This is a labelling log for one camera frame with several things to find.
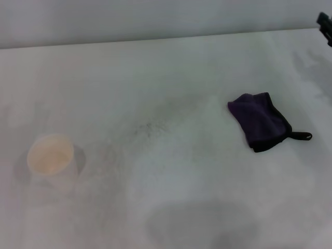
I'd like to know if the purple rag with black trim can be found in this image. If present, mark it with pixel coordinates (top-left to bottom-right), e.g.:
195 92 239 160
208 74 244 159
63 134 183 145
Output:
227 92 313 153

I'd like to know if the white paper cup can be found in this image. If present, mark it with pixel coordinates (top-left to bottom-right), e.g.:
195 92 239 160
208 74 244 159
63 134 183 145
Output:
26 133 78 187

